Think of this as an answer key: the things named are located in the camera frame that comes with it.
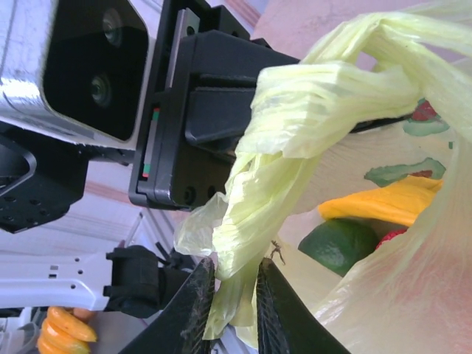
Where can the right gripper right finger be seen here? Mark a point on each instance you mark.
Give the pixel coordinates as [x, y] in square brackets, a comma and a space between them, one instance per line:
[287, 324]

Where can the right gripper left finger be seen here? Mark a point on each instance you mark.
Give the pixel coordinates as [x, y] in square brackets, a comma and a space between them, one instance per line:
[177, 317]

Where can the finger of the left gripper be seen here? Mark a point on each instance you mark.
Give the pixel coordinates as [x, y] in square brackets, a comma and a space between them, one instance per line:
[228, 59]
[214, 114]

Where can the pale yellow plastic bag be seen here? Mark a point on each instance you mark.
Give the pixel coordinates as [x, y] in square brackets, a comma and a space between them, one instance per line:
[295, 110]

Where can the green fake mango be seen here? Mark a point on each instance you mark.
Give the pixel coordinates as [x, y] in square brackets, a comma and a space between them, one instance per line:
[335, 247]

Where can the yellow ridged fake starfruit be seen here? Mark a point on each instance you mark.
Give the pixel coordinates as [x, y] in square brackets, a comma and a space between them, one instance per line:
[62, 328]

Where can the pink fake strawberry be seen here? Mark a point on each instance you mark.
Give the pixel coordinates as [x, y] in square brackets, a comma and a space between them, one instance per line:
[391, 237]

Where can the yellow fake banana bunch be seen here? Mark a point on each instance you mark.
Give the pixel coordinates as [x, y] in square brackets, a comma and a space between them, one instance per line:
[380, 206]

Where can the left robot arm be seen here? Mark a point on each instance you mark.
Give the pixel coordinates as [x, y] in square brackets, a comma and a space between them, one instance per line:
[55, 280]

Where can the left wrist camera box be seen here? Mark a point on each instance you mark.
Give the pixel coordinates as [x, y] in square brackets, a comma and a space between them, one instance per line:
[85, 73]

